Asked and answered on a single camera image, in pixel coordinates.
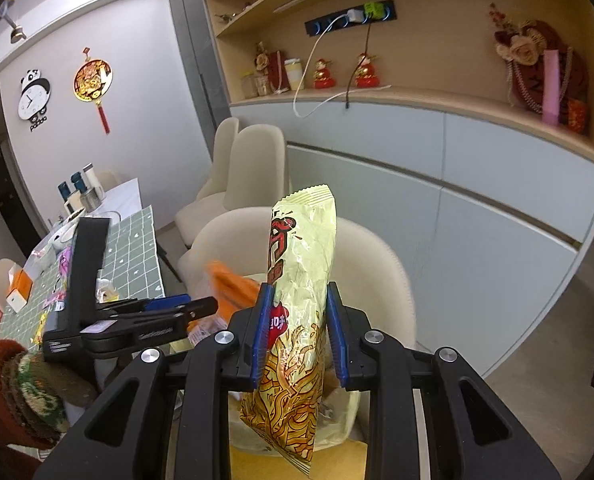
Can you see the green checked tablecloth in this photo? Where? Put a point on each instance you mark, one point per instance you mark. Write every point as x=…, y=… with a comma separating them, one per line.
x=132, y=255

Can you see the orange snack packet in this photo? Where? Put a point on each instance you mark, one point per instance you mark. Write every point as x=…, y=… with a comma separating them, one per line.
x=232, y=287

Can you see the white thermos bottle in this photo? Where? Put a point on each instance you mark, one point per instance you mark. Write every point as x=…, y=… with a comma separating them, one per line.
x=90, y=175

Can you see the wood and white wall cabinet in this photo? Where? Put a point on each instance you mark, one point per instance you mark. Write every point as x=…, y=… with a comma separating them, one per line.
x=477, y=185

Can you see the blue bottle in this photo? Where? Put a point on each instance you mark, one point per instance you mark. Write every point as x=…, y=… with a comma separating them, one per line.
x=63, y=191
x=79, y=181

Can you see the ceiling lamp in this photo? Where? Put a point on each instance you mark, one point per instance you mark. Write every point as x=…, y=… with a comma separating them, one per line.
x=14, y=32

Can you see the red gold figurine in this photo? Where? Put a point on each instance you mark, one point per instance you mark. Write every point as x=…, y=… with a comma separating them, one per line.
x=367, y=72
x=324, y=75

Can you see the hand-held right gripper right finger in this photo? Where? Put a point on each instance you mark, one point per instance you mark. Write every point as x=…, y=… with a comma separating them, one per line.
x=337, y=340

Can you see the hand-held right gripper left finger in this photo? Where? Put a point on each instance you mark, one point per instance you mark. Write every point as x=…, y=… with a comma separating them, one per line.
x=263, y=335

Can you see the green charger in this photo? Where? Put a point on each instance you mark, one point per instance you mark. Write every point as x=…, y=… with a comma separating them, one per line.
x=374, y=11

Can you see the person's left forearm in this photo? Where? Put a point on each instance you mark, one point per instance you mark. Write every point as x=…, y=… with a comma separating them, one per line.
x=12, y=390

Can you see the grey tall cabinet door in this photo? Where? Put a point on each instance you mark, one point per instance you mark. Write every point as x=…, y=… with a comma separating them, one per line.
x=192, y=60

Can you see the gold noodle snack packet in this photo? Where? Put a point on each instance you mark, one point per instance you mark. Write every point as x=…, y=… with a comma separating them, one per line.
x=297, y=260

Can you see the glass jar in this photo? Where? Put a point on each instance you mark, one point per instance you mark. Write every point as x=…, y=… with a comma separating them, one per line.
x=262, y=87
x=248, y=86

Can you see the white charger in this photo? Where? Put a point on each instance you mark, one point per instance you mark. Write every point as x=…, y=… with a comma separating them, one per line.
x=356, y=16

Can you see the dark wooden door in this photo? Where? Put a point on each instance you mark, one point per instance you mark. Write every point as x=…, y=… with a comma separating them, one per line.
x=2, y=185

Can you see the red patterned box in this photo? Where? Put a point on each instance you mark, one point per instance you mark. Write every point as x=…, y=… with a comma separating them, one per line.
x=577, y=117

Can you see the dark red box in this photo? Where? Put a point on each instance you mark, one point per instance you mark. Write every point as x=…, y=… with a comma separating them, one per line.
x=278, y=72

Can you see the white cup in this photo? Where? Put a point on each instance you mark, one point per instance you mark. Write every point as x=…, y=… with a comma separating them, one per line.
x=73, y=206

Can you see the white bowl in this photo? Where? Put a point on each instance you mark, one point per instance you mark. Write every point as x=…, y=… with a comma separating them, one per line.
x=62, y=240

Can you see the panda wall clock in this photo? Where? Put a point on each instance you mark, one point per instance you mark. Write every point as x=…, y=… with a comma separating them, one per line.
x=32, y=100

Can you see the pink box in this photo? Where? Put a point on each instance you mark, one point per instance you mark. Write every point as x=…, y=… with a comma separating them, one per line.
x=551, y=87

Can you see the pink snack packet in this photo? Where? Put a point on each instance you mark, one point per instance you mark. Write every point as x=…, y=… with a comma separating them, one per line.
x=64, y=262

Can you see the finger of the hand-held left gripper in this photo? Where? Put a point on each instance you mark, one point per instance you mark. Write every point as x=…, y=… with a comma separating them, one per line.
x=192, y=311
x=167, y=304

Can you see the red gold knot ornament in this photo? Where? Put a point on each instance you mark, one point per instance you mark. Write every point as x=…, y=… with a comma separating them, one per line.
x=91, y=80

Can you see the brown plush on shelf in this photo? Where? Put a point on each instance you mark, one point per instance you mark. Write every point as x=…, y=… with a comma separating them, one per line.
x=527, y=50

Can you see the white jar with yellow lid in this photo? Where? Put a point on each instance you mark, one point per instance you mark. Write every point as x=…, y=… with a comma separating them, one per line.
x=293, y=75

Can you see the small dried flower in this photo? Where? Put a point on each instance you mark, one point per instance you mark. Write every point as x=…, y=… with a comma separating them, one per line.
x=262, y=59

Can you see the black power strip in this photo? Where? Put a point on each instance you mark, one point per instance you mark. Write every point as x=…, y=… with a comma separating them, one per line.
x=391, y=9

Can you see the orange and white box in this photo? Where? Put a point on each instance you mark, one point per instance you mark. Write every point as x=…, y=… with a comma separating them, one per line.
x=19, y=287

